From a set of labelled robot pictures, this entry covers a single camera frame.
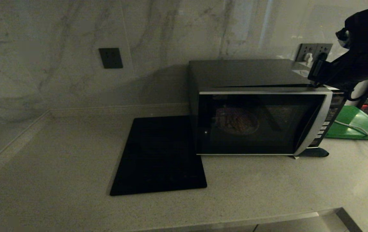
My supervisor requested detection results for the white power cable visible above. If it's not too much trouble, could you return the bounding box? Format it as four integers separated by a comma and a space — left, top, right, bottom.
333, 120, 368, 150

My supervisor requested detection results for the silver black microwave oven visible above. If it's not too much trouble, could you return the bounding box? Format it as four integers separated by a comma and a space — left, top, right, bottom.
189, 59, 348, 157

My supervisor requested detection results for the single black wall socket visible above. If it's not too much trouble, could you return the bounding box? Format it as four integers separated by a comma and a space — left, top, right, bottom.
99, 48, 124, 70

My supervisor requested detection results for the black glass microwave door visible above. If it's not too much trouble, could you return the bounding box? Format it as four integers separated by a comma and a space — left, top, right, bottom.
197, 84, 334, 157

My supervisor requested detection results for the green plastic cutting board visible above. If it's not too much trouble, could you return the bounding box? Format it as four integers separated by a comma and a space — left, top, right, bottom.
325, 105, 368, 141

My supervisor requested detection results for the purple round plate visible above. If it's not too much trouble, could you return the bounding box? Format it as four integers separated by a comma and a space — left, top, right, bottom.
214, 106, 260, 135

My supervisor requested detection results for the double grey wall socket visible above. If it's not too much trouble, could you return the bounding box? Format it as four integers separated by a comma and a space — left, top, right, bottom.
295, 43, 333, 63

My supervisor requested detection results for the black glass induction cooktop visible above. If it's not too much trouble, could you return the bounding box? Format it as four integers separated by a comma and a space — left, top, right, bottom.
110, 115, 208, 197

